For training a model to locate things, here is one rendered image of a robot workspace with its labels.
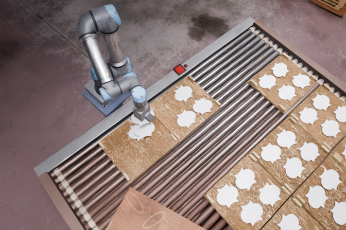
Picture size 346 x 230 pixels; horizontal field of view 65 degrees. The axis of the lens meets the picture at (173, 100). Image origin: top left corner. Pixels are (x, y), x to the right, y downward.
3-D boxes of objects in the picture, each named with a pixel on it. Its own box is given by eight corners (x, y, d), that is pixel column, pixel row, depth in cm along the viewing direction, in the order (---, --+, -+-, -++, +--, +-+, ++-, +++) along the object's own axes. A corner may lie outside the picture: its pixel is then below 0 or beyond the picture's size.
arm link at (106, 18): (108, 70, 193) (86, 5, 148) (127, 63, 197) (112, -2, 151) (114, 83, 187) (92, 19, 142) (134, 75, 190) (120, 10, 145)
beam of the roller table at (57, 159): (36, 170, 179) (32, 168, 174) (247, 20, 248) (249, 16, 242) (42, 180, 176) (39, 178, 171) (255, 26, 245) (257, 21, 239)
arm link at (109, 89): (66, 13, 141) (103, 101, 142) (87, 7, 144) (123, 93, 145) (70, 21, 153) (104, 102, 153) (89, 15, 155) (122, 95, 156)
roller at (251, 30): (51, 173, 177) (48, 172, 172) (251, 28, 241) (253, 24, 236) (55, 179, 175) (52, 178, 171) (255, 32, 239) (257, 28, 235)
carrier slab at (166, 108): (146, 107, 196) (146, 106, 195) (188, 76, 210) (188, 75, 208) (178, 142, 184) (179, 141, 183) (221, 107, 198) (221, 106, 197)
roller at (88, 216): (81, 218, 165) (78, 217, 160) (282, 53, 229) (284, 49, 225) (85, 225, 163) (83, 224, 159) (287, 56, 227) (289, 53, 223)
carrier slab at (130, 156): (98, 143, 182) (97, 142, 181) (145, 107, 196) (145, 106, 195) (130, 183, 171) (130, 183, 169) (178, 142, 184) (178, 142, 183)
